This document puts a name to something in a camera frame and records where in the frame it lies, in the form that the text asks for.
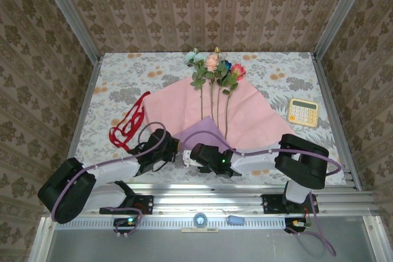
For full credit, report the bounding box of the aluminium frame post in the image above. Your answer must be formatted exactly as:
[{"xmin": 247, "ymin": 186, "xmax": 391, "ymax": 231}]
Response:
[
  {"xmin": 35, "ymin": 0, "xmax": 103, "ymax": 63},
  {"xmin": 313, "ymin": 0, "xmax": 374, "ymax": 60}
]

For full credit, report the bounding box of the blue round knob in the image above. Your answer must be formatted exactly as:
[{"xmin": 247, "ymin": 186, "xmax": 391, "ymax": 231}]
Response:
[{"xmin": 193, "ymin": 212, "xmax": 208, "ymax": 228}]

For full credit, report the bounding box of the dark blue artificial flower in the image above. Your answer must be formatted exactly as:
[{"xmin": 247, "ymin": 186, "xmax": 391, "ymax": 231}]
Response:
[{"xmin": 214, "ymin": 60, "xmax": 233, "ymax": 128}]

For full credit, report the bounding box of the pink and purple wrapping paper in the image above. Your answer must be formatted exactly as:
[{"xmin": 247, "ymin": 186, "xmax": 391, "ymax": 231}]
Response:
[{"xmin": 143, "ymin": 77, "xmax": 297, "ymax": 168}]

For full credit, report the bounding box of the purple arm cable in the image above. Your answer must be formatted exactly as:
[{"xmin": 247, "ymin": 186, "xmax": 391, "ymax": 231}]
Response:
[
  {"xmin": 50, "ymin": 121, "xmax": 168, "ymax": 223},
  {"xmin": 181, "ymin": 129, "xmax": 342, "ymax": 257}
]

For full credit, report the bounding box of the yellow calculator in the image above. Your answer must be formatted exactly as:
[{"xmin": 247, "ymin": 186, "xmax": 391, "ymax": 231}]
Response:
[{"xmin": 287, "ymin": 98, "xmax": 319, "ymax": 128}]

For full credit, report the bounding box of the perforated metal strip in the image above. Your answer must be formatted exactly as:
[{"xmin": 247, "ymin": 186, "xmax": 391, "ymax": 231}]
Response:
[{"xmin": 55, "ymin": 217, "xmax": 288, "ymax": 231}]

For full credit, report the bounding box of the peach artificial flower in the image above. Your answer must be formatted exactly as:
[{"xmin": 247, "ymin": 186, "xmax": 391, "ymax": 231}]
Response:
[{"xmin": 204, "ymin": 46, "xmax": 222, "ymax": 120}]

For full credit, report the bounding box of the small control board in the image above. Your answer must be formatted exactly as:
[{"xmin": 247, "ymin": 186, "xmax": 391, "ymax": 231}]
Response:
[
  {"xmin": 284, "ymin": 217, "xmax": 311, "ymax": 234},
  {"xmin": 113, "ymin": 217, "xmax": 142, "ymax": 234}
]

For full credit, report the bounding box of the red artificial flower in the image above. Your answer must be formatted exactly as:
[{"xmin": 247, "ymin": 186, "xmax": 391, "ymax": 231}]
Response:
[{"xmin": 222, "ymin": 63, "xmax": 247, "ymax": 140}]

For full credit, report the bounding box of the blue oblong capsule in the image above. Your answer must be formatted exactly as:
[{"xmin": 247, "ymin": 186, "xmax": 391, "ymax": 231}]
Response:
[{"xmin": 226, "ymin": 215, "xmax": 246, "ymax": 226}]

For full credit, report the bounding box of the beige label strip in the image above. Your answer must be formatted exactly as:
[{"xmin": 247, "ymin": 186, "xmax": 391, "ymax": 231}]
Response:
[{"xmin": 181, "ymin": 227, "xmax": 219, "ymax": 233}]

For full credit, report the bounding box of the aluminium front rail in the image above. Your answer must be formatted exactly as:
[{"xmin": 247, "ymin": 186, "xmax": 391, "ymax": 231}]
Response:
[{"xmin": 42, "ymin": 182, "xmax": 380, "ymax": 217}]

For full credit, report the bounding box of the floral print tablecloth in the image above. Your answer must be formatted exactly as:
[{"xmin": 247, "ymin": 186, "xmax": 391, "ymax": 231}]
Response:
[{"xmin": 68, "ymin": 52, "xmax": 348, "ymax": 187}]

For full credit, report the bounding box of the aluminium side rail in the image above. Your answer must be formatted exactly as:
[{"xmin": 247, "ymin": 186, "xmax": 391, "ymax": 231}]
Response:
[
  {"xmin": 58, "ymin": 58, "xmax": 103, "ymax": 194},
  {"xmin": 309, "ymin": 53, "xmax": 363, "ymax": 191}
]

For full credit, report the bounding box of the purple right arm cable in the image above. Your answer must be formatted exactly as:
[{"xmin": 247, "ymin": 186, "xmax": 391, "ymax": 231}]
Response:
[{"xmin": 181, "ymin": 129, "xmax": 342, "ymax": 257}]

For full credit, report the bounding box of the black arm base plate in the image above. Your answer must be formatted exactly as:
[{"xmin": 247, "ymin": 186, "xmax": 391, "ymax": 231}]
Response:
[
  {"xmin": 99, "ymin": 194, "xmax": 154, "ymax": 215},
  {"xmin": 260, "ymin": 193, "xmax": 319, "ymax": 215}
]

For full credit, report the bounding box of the grey metal tray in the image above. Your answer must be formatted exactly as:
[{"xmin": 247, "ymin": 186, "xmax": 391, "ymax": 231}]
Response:
[{"xmin": 29, "ymin": 215, "xmax": 393, "ymax": 262}]

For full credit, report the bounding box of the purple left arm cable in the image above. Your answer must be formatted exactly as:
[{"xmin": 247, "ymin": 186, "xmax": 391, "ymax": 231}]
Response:
[{"xmin": 50, "ymin": 121, "xmax": 168, "ymax": 223}]

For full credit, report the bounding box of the red satin ribbon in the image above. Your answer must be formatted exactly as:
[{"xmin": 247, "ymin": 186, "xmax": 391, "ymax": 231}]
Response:
[{"xmin": 109, "ymin": 91, "xmax": 151, "ymax": 150}]

